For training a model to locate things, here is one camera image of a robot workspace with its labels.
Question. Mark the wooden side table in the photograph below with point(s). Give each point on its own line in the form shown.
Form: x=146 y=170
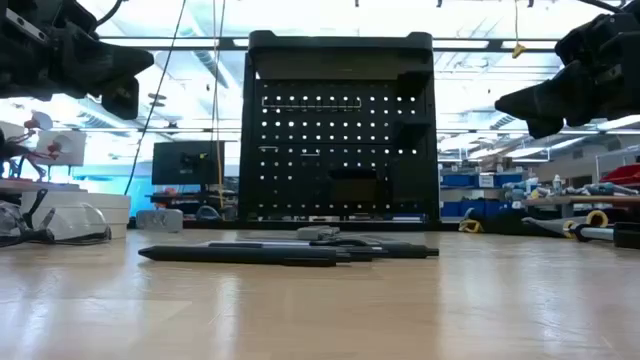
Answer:
x=30 y=186

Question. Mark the gray tool with yellow rim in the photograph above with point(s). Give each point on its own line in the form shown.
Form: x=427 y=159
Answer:
x=550 y=226

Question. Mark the white box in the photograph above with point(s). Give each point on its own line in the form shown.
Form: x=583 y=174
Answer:
x=75 y=155

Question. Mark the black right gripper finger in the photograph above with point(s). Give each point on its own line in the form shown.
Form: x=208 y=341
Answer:
x=555 y=100

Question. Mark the gray screwdriver bit holder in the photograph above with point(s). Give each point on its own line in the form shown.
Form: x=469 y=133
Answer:
x=312 y=233

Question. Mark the yellow hanging hook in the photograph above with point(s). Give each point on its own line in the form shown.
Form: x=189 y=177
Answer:
x=518 y=50

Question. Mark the blue storage bin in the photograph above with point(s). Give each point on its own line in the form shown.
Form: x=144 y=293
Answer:
x=457 y=180
x=507 y=180
x=470 y=209

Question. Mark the black pegboard bin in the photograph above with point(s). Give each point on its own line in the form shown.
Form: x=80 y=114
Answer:
x=352 y=187
x=412 y=135

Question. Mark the small grey box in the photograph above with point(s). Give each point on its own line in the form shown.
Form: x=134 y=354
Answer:
x=160 y=221

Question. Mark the black overhead beam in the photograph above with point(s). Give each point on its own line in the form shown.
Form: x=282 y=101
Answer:
x=500 y=44

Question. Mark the wooden workbench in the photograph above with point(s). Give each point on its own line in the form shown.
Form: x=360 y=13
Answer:
x=600 y=200

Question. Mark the black pen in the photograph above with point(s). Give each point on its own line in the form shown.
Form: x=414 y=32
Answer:
x=225 y=254
x=400 y=250

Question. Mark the white masking tape roll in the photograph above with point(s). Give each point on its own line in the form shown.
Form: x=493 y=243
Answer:
x=117 y=215

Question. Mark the red bin shelving rack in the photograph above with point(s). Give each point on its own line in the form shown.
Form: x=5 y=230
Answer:
x=625 y=176

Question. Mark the black monitor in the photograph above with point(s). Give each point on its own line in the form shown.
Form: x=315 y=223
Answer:
x=170 y=162

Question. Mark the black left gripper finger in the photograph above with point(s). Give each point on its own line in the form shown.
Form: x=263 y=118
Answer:
x=110 y=67

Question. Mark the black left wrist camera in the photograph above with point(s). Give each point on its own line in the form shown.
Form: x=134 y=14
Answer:
x=120 y=100

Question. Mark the white spray bottle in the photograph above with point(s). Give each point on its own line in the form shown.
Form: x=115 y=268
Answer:
x=557 y=187

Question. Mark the metal pegboard hook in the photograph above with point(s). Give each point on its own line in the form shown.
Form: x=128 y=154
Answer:
x=310 y=154
x=267 y=147

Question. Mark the black pegboard stand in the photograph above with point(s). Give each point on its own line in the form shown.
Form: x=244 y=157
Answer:
x=320 y=60

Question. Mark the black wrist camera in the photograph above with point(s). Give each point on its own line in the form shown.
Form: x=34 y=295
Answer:
x=120 y=100
x=545 y=128

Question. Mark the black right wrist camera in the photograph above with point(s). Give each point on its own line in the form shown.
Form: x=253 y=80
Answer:
x=545 y=128

